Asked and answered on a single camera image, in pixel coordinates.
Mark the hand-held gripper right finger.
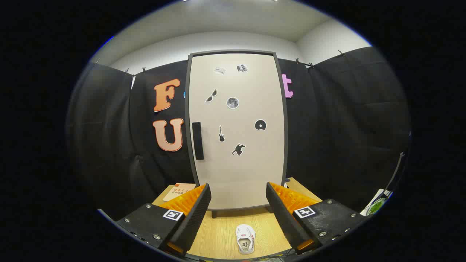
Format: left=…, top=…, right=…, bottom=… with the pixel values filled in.
left=266, top=182, right=368, bottom=255

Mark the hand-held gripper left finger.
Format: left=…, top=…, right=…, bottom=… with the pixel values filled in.
left=116, top=183, right=212, bottom=257

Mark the white canvas shoe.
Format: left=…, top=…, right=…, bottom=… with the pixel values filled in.
left=236, top=224, right=256, bottom=255

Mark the beige shoe cabinet door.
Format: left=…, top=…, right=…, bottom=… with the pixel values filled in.
left=189, top=53, right=285, bottom=210

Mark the black door handle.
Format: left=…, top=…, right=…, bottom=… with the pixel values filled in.
left=192, top=122, right=204, bottom=160

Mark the grey shoe cabinet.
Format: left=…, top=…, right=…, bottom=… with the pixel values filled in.
left=185, top=50, right=289, bottom=219

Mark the beige paperback book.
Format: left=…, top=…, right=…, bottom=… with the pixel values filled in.
left=163, top=183, right=196, bottom=202

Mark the black backdrop cloth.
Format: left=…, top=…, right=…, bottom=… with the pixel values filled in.
left=67, top=47, right=410, bottom=219

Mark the thin grey cable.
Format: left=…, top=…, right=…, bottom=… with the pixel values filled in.
left=384, top=152, right=405, bottom=197

